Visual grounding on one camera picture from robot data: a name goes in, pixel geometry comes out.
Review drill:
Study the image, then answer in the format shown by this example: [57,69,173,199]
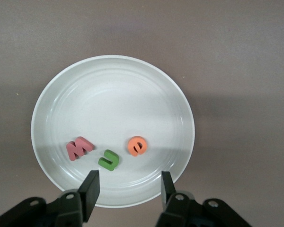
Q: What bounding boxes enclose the beige plate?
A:
[30,55,195,209]

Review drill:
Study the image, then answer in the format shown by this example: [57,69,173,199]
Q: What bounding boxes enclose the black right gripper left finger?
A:
[0,169,101,227]

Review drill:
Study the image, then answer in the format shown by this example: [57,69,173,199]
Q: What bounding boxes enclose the red letter w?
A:
[66,136,95,162]

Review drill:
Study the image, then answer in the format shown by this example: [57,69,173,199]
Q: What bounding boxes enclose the green letter u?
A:
[98,149,121,172]

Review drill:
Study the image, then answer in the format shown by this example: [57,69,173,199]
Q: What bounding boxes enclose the brown table cover sheet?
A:
[0,0,284,227]

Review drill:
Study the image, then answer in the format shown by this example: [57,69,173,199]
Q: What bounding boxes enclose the orange letter e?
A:
[127,136,149,157]

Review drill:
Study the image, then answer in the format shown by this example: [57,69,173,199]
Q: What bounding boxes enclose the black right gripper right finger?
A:
[154,170,252,227]

